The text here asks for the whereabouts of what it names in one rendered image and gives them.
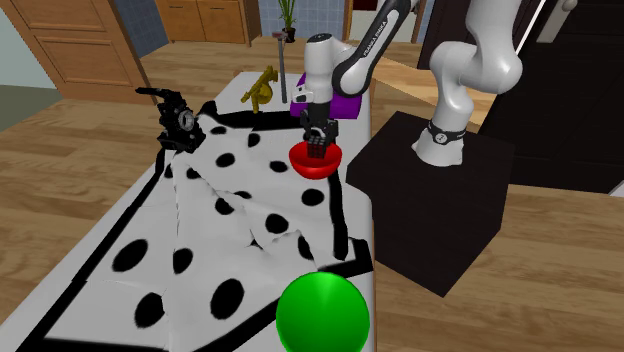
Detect black robot stand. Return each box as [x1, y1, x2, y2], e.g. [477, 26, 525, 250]
[345, 110, 517, 299]

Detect potted green plant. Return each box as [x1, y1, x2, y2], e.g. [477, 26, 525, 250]
[277, 0, 298, 45]

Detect green ball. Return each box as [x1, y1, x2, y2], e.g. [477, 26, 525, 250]
[275, 271, 372, 352]

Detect white black-dotted blanket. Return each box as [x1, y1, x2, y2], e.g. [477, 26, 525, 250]
[16, 99, 375, 352]

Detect dark puzzle cube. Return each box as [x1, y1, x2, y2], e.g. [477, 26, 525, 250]
[307, 136, 327, 159]

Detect gold figure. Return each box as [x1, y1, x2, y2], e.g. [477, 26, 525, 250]
[239, 65, 280, 115]

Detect purple box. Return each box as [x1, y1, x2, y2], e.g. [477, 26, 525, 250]
[289, 71, 365, 121]

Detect grey pole with red top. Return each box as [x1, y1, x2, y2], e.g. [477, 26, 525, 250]
[271, 30, 290, 105]

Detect wooden door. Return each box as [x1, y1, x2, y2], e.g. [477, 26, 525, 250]
[0, 0, 158, 106]

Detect wooden cabinet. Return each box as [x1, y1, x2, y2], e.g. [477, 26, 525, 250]
[154, 0, 263, 48]

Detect red bowl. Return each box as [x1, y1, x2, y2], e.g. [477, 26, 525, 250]
[287, 140, 343, 181]

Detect black mechanical device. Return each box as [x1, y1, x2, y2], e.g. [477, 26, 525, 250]
[134, 86, 207, 155]

